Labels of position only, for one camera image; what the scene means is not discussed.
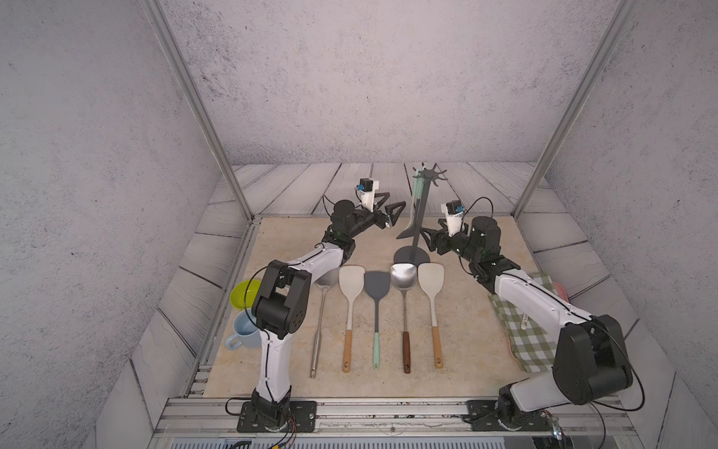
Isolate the pink plate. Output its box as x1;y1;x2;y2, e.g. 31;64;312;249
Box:
553;282;570;302

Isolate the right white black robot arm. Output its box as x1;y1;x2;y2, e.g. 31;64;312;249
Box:
421;216;641;430

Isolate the cream utensil mint handle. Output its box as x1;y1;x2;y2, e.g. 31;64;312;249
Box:
398;164;426;239

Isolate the left aluminium frame post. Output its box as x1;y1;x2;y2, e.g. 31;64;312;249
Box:
140;0;254;223

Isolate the green checkered cloth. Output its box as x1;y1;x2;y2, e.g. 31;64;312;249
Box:
488;295;556;373

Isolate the right aluminium frame post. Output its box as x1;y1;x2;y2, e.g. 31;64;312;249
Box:
512;0;639;219

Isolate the lime green bowl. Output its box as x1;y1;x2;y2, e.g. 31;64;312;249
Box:
230;279;261;311

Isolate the light blue mug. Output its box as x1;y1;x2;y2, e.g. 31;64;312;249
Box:
224;310;262;351

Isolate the aluminium mounting rail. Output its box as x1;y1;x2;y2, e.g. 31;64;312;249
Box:
149;398;643;448

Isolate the cream spatula light wood handle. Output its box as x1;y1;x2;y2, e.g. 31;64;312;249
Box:
340;266;366;373

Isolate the grey utensil rack stand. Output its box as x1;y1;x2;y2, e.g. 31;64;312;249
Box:
394;163;446;267

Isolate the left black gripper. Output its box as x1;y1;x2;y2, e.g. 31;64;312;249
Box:
343;193;403;242

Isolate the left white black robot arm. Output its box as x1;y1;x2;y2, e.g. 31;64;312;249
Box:
250;193;406;428

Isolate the grey spatula mint handle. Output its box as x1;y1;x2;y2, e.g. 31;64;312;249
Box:
364;271;391;370

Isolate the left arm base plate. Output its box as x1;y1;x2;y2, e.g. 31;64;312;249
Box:
237;398;318;433

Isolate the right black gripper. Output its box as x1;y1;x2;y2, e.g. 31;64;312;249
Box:
420;218;482;268

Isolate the aluminium frame post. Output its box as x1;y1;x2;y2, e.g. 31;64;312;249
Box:
140;0;254;223
512;0;639;219

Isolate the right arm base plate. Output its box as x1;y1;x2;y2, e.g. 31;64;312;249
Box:
462;398;552;432

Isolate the utensil light wood handle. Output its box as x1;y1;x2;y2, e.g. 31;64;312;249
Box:
418;263;445;369

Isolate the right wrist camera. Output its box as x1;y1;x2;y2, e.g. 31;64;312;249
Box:
441;199;465;237

